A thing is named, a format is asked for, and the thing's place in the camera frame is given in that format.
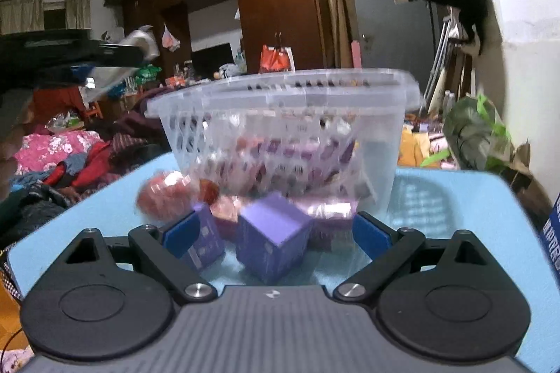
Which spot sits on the brown cardboard carton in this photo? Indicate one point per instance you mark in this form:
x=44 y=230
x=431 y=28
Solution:
x=527 y=176

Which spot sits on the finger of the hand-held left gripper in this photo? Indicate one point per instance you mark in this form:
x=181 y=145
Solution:
x=122 y=54
x=81 y=73

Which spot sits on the wooden boards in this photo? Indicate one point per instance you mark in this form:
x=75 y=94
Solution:
x=339 y=5

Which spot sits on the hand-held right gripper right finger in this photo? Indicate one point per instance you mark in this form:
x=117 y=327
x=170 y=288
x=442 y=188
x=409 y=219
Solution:
x=372 y=235

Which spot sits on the metal crutches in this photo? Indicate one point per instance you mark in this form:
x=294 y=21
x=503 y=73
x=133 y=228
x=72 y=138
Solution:
x=442 y=57

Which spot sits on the pink purple box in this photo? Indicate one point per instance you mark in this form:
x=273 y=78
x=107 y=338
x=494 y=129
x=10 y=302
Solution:
x=332 y=215

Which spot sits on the heap of purple boxes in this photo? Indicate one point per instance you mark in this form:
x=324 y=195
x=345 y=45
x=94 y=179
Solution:
x=284 y=154

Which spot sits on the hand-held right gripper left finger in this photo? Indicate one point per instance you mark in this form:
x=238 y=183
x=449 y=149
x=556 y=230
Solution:
x=181 y=237

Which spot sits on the pink floral cloth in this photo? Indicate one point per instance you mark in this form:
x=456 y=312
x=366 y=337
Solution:
x=57 y=149

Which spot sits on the yellow packets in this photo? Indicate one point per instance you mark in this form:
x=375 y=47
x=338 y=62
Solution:
x=420 y=149

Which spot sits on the small pale hanging bag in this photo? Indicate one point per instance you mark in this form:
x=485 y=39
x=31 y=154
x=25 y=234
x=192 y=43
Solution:
x=170 y=38

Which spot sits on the grey door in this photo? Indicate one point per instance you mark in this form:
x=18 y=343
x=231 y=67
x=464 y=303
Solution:
x=385 y=14

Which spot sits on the white plastic lattice basket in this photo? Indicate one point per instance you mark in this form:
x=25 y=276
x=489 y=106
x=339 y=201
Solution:
x=385 y=128

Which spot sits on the pile of clothes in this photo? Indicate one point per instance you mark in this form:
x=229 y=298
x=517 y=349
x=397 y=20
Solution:
x=87 y=180

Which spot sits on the red item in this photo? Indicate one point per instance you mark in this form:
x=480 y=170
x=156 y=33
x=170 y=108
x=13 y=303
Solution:
x=162 y=193

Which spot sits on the blue bag with white print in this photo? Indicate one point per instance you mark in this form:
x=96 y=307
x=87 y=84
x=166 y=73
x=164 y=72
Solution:
x=552 y=233

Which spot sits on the green plastic bag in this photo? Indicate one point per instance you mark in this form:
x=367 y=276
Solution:
x=477 y=136

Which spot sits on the blue cutting mat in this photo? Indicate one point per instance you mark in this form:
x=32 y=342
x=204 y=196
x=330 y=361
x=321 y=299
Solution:
x=437 y=202

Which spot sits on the black screen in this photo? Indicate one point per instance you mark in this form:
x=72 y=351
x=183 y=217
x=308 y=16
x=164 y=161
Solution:
x=212 y=60

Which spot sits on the silver packet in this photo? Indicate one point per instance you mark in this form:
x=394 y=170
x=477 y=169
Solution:
x=144 y=42

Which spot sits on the beige curtain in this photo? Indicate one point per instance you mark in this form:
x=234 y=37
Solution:
x=26 y=12

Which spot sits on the purple cube box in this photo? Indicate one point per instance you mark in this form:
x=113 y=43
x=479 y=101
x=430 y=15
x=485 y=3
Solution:
x=271 y=241

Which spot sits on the small purple box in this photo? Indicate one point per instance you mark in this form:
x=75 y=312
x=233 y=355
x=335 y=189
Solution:
x=210 y=241

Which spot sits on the red plastic bag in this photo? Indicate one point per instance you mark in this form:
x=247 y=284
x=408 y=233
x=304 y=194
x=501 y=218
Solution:
x=275 y=57

